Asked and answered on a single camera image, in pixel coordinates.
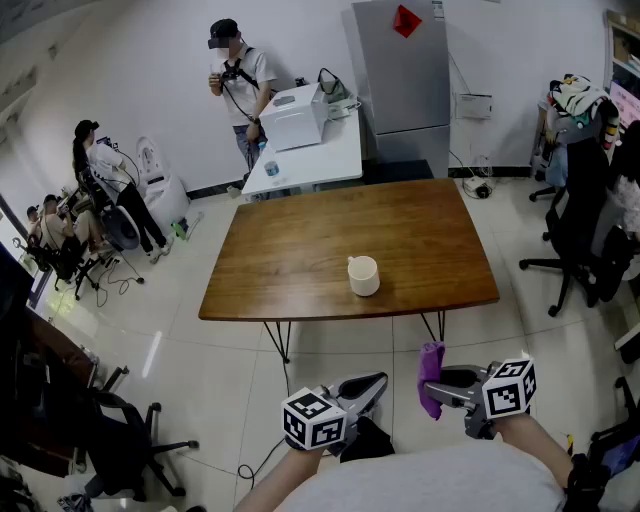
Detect grey refrigerator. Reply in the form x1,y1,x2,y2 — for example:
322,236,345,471
341,0,451,179

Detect white wall box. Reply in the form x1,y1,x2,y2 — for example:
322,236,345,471
458,92,494,120

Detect person's left forearm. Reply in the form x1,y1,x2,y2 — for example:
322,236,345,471
234,439,331,512

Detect purple cloth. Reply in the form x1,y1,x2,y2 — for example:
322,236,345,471
418,341,447,421

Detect person's right forearm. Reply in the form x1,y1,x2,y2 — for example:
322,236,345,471
494,413,574,489

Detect white floor power strip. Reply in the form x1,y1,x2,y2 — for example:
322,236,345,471
462,177,494,200

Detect red paper ornament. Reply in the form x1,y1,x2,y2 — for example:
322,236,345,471
392,4,423,40

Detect grey-green handbag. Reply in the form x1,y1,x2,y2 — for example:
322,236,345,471
317,67,350,101

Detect cream ceramic mug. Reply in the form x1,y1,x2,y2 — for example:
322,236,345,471
346,255,381,298

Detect black low platform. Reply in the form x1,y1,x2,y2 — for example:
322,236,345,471
362,159,435,186

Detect person's black trousers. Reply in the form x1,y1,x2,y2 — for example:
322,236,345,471
339,416,396,464

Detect white microwave oven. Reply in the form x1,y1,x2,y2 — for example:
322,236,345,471
258,83,329,153

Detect white table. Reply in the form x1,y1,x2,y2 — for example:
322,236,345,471
241,107,364,197

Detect person's grey shirt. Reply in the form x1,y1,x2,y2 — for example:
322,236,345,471
279,442,569,512

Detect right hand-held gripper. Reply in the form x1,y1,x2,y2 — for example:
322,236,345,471
423,358,538,440

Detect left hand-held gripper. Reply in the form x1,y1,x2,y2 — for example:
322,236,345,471
281,372,389,457

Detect dark wooden desk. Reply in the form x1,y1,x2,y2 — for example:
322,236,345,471
0,304,101,476

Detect white box with cables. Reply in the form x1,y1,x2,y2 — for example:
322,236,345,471
327,97,362,121

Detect black floor cable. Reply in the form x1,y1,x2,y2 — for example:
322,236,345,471
237,359,292,494

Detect black hairpin table leg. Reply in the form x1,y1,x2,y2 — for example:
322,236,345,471
421,310,447,344
263,321,292,365

